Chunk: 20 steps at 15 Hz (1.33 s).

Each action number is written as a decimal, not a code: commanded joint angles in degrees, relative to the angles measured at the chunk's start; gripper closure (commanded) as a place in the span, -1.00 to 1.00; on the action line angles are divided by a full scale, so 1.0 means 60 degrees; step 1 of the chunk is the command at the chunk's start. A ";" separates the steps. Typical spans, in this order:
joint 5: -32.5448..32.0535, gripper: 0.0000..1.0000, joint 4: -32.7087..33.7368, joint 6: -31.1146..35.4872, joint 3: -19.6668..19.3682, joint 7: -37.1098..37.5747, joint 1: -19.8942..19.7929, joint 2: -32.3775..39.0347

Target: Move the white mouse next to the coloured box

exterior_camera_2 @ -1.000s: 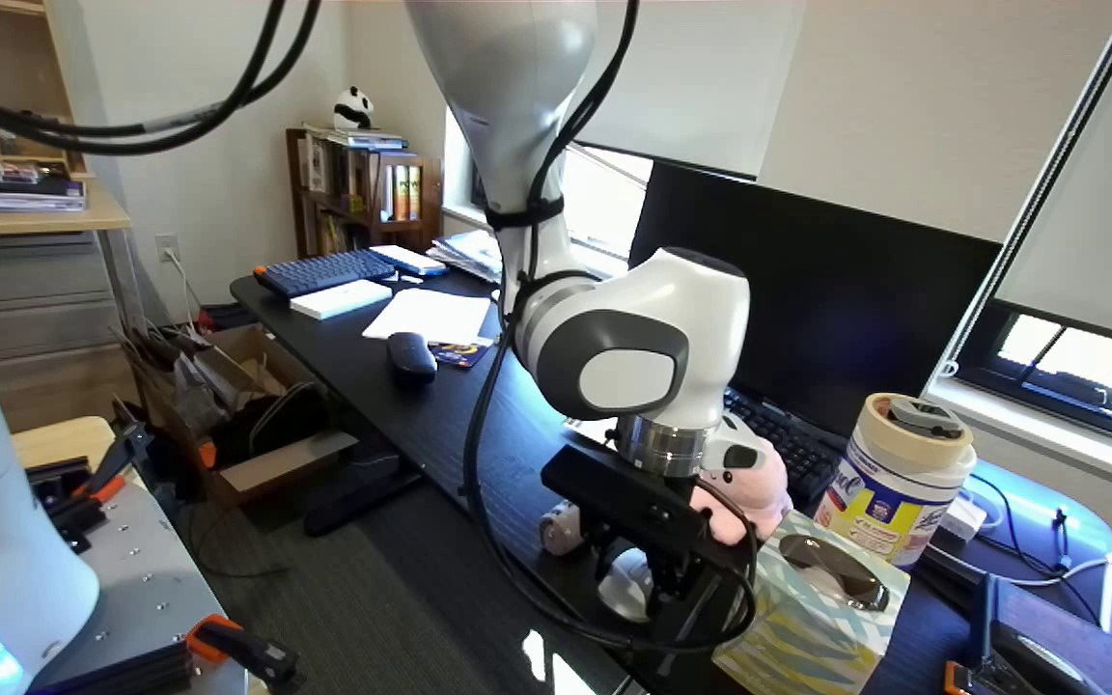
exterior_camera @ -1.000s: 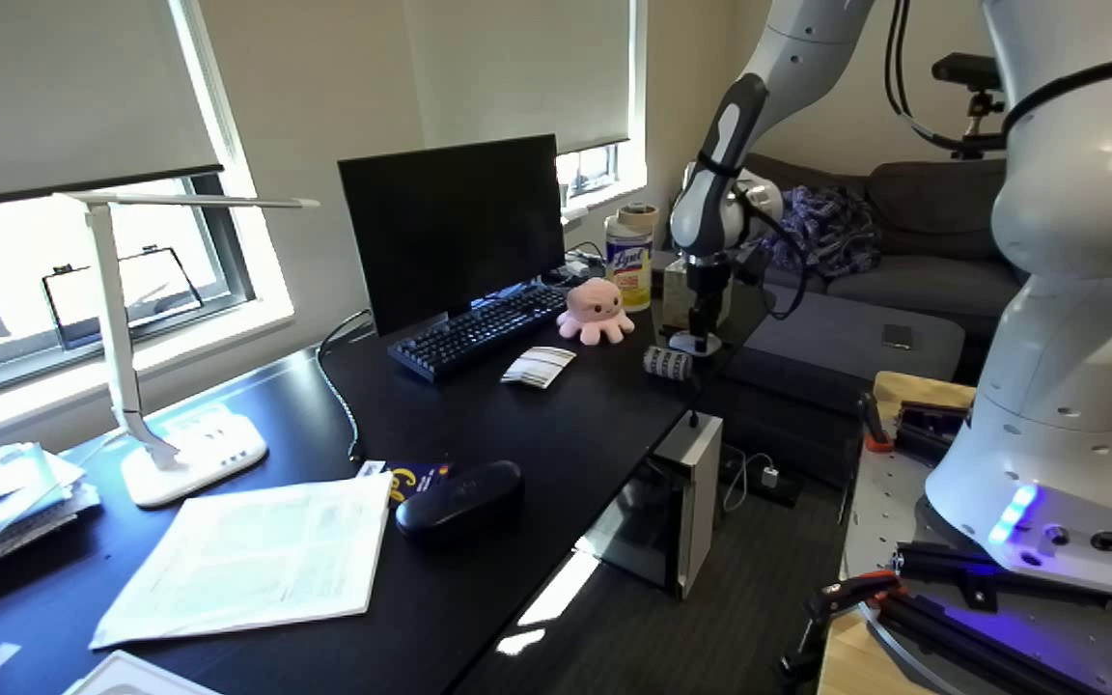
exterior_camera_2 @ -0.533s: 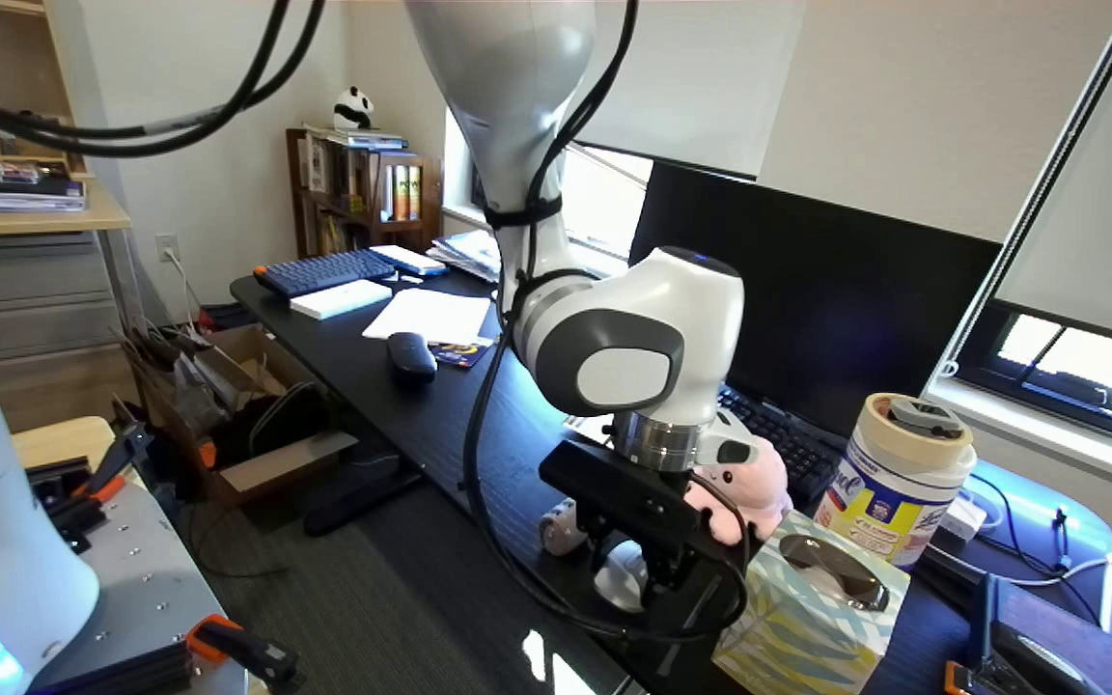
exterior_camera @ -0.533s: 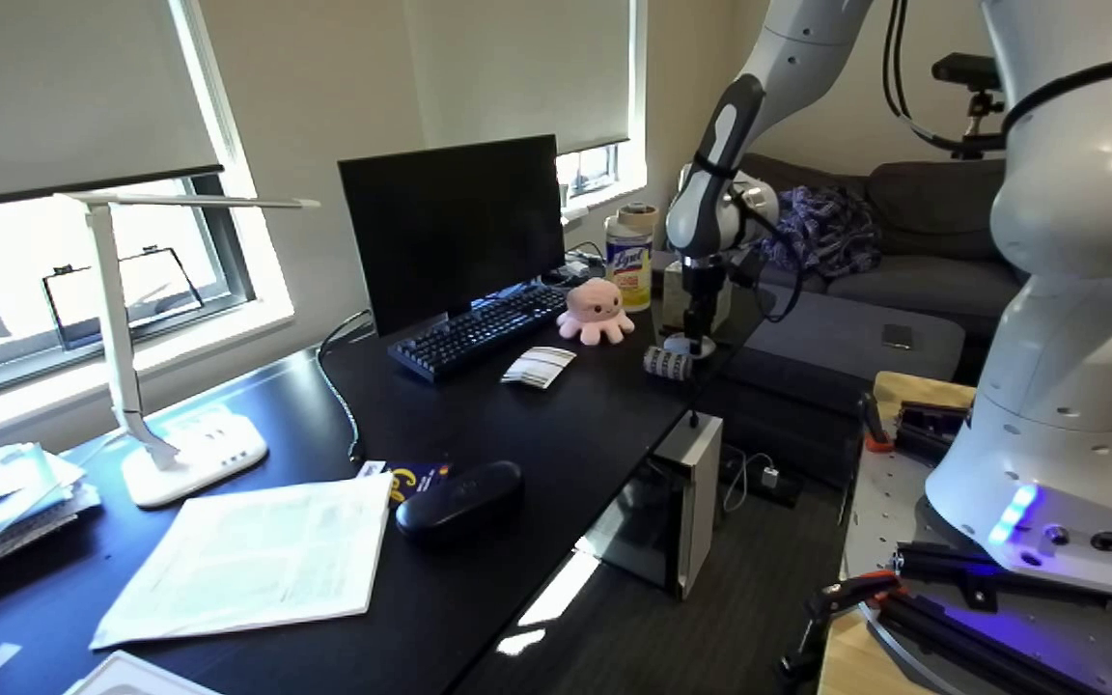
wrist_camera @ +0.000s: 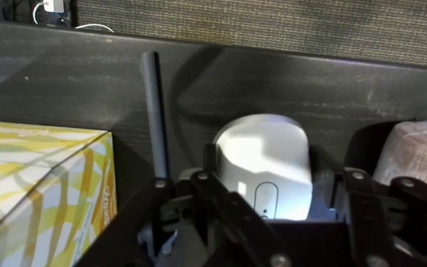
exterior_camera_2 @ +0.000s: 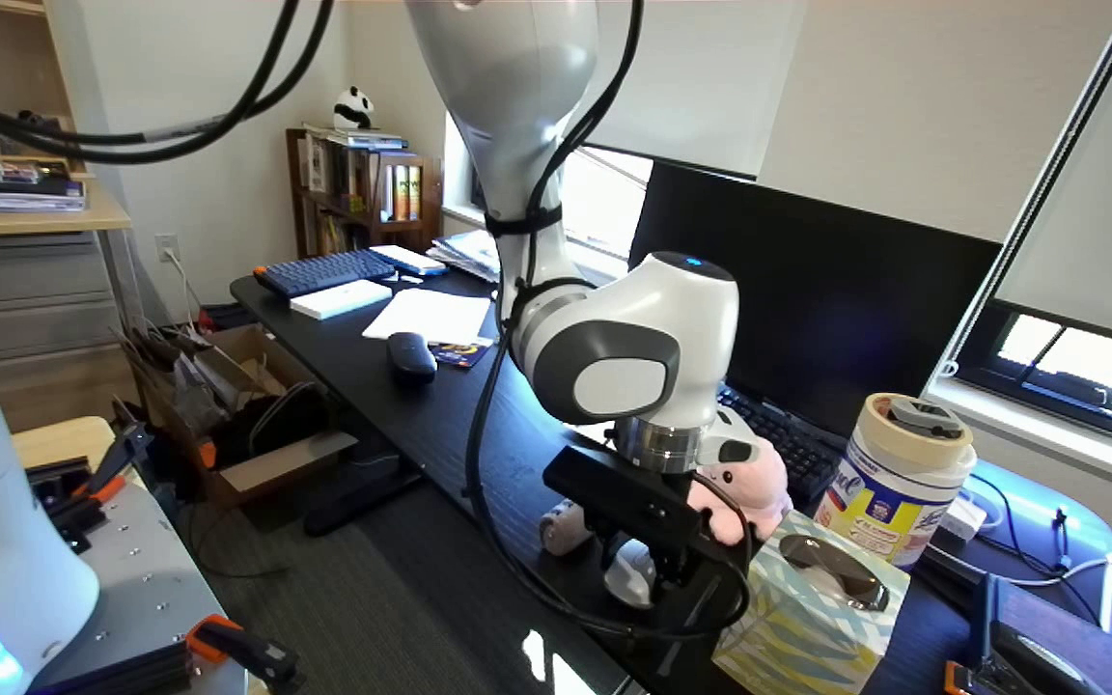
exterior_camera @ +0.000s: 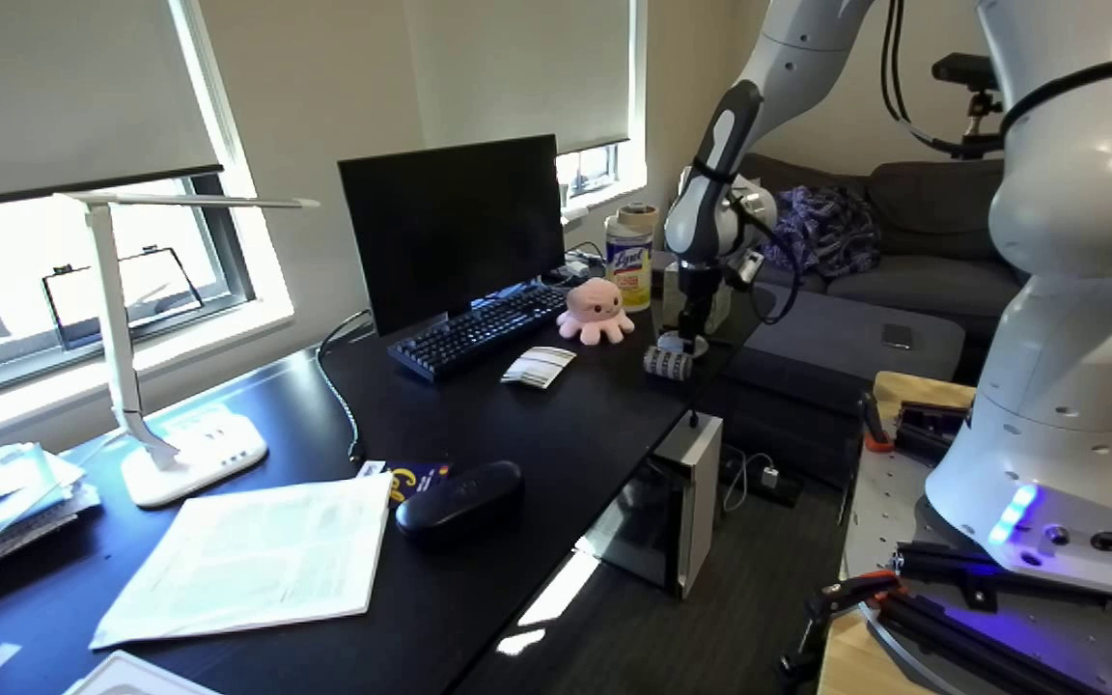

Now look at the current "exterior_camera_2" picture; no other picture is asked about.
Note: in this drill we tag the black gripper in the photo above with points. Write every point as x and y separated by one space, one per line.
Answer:
698 554

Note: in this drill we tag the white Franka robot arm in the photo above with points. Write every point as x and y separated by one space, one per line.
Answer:
518 80

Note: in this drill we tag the coloured patterned tissue box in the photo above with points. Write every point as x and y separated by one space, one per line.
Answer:
812 630

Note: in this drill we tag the cardboard box with tools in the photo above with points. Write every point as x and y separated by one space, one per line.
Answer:
279 470

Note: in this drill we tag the small grey cylinder speaker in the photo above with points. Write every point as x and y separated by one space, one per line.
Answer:
629 577

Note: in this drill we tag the pink octopus plush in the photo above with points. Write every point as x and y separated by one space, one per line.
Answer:
756 497

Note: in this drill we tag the white wipes canister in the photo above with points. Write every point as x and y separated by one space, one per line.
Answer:
898 487

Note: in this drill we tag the black computer monitor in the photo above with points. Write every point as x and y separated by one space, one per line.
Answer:
841 309

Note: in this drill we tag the small colourful card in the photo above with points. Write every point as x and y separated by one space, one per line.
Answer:
462 358

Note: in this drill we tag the white paper booklet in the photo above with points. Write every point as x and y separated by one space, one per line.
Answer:
421 316

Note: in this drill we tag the pile of loose papers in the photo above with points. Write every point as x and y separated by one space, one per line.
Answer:
466 251

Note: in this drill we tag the small white booklet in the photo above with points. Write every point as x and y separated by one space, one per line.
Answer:
407 262

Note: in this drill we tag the orange black clamp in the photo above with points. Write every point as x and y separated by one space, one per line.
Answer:
106 480
240 643

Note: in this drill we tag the flat white book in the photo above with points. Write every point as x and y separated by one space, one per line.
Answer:
341 298

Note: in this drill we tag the blue notebook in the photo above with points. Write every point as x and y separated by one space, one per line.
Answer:
317 273

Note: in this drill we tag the white roller blind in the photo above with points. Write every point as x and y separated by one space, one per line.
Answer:
711 80
1098 219

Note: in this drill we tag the dark wooden bookshelf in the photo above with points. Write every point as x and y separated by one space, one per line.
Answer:
327 214

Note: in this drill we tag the metal robot mounting table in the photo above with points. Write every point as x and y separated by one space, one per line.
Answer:
144 565

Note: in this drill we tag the panda plush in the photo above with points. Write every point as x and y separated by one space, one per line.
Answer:
354 109

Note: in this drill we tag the light wooden board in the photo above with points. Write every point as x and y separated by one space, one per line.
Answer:
59 442

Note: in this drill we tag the grey drawer cabinet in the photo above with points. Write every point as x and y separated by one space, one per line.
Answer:
41 309

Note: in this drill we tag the light wooden shelf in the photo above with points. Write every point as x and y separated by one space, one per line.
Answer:
55 223

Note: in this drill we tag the stack of books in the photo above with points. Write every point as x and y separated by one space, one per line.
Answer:
30 195

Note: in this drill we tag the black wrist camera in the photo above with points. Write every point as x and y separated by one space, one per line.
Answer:
606 486

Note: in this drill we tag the window with dark frame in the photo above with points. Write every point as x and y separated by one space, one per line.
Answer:
1083 371
606 208

